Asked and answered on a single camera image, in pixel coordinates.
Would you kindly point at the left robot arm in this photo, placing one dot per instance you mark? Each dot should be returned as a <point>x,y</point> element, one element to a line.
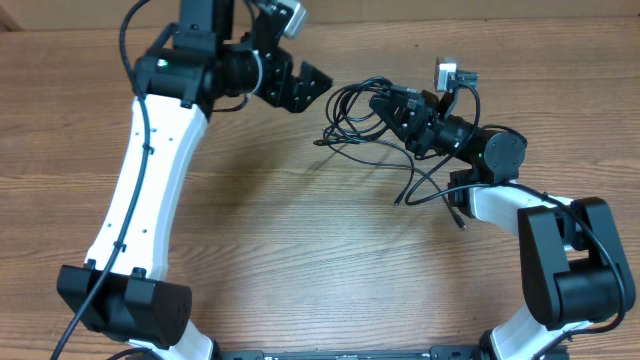
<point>121,290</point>

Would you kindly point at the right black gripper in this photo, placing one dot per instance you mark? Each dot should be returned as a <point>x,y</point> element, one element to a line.
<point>410,119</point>

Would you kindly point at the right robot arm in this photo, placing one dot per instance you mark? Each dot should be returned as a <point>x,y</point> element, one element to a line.
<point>575,276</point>

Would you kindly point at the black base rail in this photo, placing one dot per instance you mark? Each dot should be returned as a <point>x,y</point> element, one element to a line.
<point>441,352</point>

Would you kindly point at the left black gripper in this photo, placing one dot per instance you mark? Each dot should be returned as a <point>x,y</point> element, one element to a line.
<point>281,67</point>

